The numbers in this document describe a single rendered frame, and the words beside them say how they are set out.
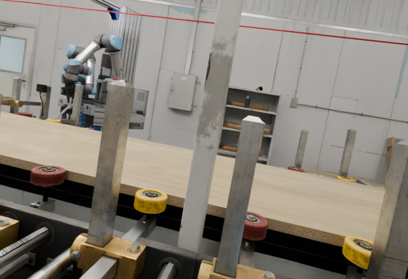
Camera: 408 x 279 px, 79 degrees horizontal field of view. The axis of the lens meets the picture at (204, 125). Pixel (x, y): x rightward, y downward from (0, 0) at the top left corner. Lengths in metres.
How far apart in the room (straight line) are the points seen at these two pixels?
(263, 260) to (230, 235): 0.28
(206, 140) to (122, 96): 0.20
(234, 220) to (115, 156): 0.24
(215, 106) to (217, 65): 0.09
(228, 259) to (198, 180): 0.17
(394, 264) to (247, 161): 0.27
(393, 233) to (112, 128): 0.49
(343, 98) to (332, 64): 0.61
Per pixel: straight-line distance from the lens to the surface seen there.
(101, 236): 0.54
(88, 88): 2.43
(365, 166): 5.04
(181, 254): 0.57
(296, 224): 0.68
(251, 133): 0.41
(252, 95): 4.36
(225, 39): 0.55
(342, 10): 5.05
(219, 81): 0.53
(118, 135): 0.48
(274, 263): 0.74
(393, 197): 0.49
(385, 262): 0.52
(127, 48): 2.87
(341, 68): 4.81
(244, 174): 0.43
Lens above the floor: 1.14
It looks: 4 degrees down
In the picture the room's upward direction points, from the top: 10 degrees clockwise
